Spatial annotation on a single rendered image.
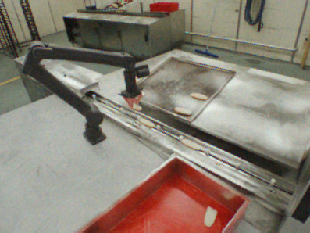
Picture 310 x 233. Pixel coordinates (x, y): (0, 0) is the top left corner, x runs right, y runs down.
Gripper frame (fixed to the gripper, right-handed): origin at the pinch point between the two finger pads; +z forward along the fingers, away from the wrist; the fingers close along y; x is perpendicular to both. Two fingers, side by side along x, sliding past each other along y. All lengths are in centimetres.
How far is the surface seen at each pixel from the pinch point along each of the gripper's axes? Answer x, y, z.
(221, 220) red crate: -64, -23, 11
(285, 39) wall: 3, 370, 50
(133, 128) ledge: -7.6, -8.5, 6.7
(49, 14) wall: 700, 268, 25
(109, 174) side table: -18.0, -33.6, 10.9
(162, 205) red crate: -45, -31, 10
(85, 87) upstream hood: 45.1, -1.6, 1.8
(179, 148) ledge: -34.1, -6.2, 6.8
